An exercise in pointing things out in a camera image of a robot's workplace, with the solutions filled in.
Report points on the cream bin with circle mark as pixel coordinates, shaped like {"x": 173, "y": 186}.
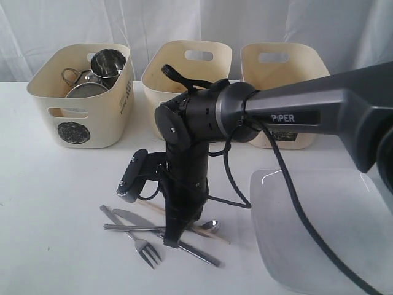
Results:
{"x": 91, "y": 122}

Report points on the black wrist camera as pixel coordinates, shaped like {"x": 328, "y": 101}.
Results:
{"x": 132, "y": 183}

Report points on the small stainless steel cup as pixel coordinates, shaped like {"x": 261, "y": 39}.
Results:
{"x": 108, "y": 64}

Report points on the brown wooden chopstick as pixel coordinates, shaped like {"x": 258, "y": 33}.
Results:
{"x": 209, "y": 234}

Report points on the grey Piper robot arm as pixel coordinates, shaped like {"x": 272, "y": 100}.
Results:
{"x": 355, "y": 105}

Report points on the stainless steel knife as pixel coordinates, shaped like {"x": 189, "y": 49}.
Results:
{"x": 137, "y": 220}

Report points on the light wooden chopstick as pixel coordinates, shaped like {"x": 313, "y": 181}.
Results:
{"x": 152, "y": 206}

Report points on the stainless steel fork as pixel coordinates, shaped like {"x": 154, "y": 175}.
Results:
{"x": 142, "y": 247}

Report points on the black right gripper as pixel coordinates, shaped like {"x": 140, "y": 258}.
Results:
{"x": 188, "y": 188}

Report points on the steel mug with handle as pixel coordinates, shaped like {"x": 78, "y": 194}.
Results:
{"x": 74, "y": 77}

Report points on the cream bin with square mark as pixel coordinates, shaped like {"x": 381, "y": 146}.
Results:
{"x": 274, "y": 64}

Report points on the cream bin with triangle mark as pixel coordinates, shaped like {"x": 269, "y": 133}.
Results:
{"x": 203, "y": 60}

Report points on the white square plate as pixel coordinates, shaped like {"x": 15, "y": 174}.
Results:
{"x": 347, "y": 210}

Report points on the large stainless steel bowl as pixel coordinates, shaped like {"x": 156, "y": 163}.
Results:
{"x": 85, "y": 90}

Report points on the white backdrop curtain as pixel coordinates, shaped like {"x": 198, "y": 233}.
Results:
{"x": 346, "y": 34}

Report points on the stainless steel spoon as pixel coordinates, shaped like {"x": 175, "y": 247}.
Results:
{"x": 210, "y": 227}

